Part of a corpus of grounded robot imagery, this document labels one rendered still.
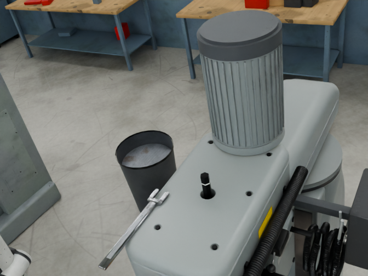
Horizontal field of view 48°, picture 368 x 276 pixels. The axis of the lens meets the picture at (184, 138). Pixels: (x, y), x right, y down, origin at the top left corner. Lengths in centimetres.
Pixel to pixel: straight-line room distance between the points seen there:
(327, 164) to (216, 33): 77
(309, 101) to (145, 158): 210
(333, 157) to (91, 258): 239
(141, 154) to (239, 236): 262
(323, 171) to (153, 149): 216
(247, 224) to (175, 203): 18
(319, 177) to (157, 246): 77
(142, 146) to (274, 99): 260
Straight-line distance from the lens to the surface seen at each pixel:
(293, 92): 159
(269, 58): 98
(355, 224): 121
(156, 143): 357
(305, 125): 143
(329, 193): 159
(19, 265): 164
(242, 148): 109
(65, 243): 374
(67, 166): 453
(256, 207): 98
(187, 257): 90
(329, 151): 163
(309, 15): 459
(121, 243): 95
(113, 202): 389
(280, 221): 106
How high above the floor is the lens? 260
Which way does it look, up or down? 36 degrees down
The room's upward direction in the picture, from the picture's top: 12 degrees counter-clockwise
